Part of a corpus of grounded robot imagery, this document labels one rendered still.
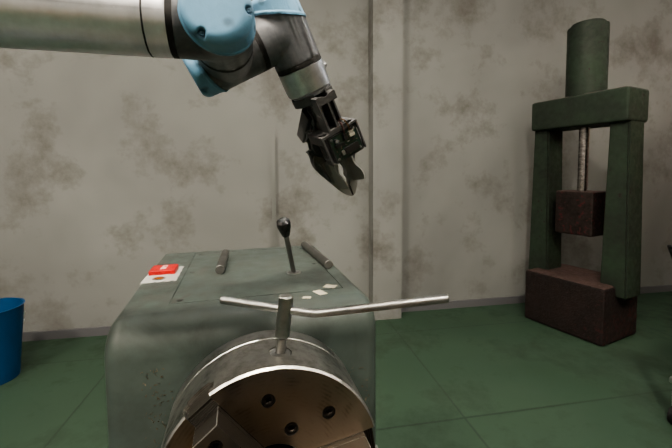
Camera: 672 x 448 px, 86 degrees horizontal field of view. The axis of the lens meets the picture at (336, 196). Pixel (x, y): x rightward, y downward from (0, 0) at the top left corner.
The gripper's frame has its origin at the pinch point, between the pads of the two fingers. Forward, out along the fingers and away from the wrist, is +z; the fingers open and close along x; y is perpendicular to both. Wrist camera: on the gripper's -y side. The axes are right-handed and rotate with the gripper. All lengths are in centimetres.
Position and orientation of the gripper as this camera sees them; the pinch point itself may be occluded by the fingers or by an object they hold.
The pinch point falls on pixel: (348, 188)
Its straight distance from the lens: 70.6
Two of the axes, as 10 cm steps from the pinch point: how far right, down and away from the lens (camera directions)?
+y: 4.5, 2.6, -8.5
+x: 8.1, -5.2, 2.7
